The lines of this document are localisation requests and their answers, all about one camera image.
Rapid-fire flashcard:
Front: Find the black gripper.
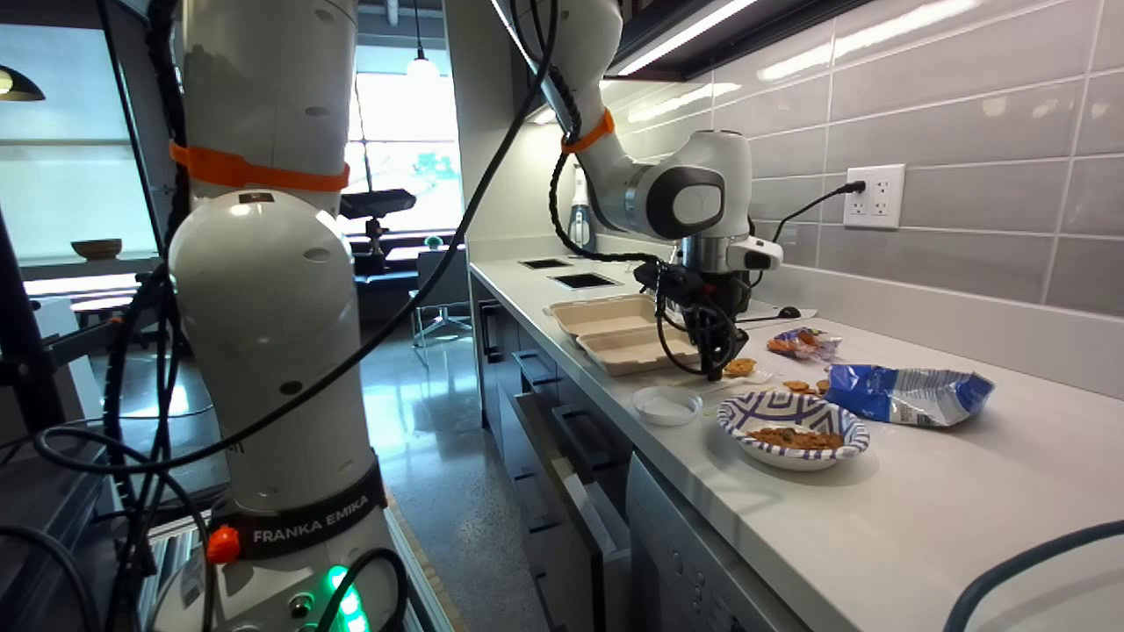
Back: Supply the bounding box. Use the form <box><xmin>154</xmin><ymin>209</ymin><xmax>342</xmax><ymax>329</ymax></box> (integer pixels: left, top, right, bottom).
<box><xmin>673</xmin><ymin>272</ymin><xmax>752</xmax><ymax>378</ymax></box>

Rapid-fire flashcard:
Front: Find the orange snack packet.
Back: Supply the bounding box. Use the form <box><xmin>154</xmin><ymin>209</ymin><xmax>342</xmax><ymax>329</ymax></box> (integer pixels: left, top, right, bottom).
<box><xmin>765</xmin><ymin>326</ymin><xmax>843</xmax><ymax>364</ymax></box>

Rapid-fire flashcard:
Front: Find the beige clamshell food container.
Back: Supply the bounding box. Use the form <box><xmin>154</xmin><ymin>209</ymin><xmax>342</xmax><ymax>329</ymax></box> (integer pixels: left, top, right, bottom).
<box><xmin>546</xmin><ymin>293</ymin><xmax>709</xmax><ymax>378</ymax></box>

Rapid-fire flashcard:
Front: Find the brown snack pile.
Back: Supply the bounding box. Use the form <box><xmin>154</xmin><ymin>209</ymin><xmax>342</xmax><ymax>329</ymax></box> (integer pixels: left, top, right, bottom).
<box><xmin>750</xmin><ymin>422</ymin><xmax>848</xmax><ymax>456</ymax></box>

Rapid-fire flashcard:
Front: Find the blue snack bag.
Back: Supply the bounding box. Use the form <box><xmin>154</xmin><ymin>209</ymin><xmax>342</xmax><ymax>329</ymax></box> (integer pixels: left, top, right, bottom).
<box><xmin>825</xmin><ymin>361</ymin><xmax>997</xmax><ymax>432</ymax></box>

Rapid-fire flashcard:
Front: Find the small white round lid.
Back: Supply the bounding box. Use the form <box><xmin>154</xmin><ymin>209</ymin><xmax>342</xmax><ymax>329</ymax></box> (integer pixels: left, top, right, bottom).
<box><xmin>630</xmin><ymin>384</ymin><xmax>706</xmax><ymax>430</ymax></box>

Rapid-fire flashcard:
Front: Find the blue patterned bowl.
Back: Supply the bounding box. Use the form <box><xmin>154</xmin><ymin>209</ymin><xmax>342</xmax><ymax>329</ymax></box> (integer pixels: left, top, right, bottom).
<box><xmin>713</xmin><ymin>386</ymin><xmax>875</xmax><ymax>475</ymax></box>

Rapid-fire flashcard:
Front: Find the clear glass bottle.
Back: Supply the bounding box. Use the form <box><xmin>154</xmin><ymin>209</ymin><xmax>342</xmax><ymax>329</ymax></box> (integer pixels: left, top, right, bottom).
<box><xmin>567</xmin><ymin>203</ymin><xmax>596</xmax><ymax>259</ymax></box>

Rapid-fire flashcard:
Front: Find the stainless dishwasher front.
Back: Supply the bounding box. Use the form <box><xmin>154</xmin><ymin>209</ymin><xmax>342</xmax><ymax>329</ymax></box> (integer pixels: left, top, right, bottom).
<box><xmin>625</xmin><ymin>452</ymin><xmax>813</xmax><ymax>632</ymax></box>

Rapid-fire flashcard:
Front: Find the grey chair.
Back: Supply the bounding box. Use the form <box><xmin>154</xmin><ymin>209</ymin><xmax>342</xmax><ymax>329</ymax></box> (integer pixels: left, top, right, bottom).
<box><xmin>407</xmin><ymin>245</ymin><xmax>473</xmax><ymax>351</ymax></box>

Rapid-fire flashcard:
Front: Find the cabinet light strip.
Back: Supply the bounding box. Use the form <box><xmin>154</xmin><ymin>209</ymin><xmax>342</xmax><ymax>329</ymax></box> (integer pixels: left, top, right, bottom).
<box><xmin>613</xmin><ymin>0</ymin><xmax>759</xmax><ymax>80</ymax></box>

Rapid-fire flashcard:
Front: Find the white pendant lamp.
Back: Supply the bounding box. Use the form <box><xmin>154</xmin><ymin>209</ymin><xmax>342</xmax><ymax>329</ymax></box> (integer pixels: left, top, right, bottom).
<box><xmin>401</xmin><ymin>0</ymin><xmax>442</xmax><ymax>86</ymax></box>

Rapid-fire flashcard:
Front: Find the dark bowl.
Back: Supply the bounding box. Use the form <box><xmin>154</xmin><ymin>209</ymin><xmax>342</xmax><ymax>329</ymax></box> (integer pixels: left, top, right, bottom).
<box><xmin>66</xmin><ymin>236</ymin><xmax>126</xmax><ymax>262</ymax></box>

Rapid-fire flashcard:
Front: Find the dark dome lamp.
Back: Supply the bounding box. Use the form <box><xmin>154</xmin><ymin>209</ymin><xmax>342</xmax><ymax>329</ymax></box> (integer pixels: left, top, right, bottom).
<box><xmin>0</xmin><ymin>62</ymin><xmax>48</xmax><ymax>106</ymax></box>

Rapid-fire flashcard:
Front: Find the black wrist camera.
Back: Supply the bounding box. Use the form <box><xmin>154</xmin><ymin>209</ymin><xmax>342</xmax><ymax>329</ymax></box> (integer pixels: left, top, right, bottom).
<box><xmin>634</xmin><ymin>257</ymin><xmax>683</xmax><ymax>295</ymax></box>

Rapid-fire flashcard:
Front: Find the black power cord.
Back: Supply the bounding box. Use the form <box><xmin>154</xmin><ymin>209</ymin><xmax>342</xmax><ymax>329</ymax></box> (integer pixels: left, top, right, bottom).
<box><xmin>773</xmin><ymin>176</ymin><xmax>873</xmax><ymax>236</ymax></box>

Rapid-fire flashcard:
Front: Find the white wall outlet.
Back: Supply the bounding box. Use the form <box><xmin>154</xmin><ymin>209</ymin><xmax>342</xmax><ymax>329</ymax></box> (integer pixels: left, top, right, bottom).
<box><xmin>841</xmin><ymin>161</ymin><xmax>908</xmax><ymax>233</ymax></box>

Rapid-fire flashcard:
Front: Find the blue grey hose cable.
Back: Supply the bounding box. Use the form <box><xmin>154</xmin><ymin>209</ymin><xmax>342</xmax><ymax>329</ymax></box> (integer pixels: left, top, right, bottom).
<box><xmin>942</xmin><ymin>519</ymin><xmax>1124</xmax><ymax>632</ymax></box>

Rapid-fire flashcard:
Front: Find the black camera on tripod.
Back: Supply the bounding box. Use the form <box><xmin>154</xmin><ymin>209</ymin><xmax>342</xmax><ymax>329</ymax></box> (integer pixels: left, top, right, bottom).
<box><xmin>335</xmin><ymin>188</ymin><xmax>421</xmax><ymax>275</ymax></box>

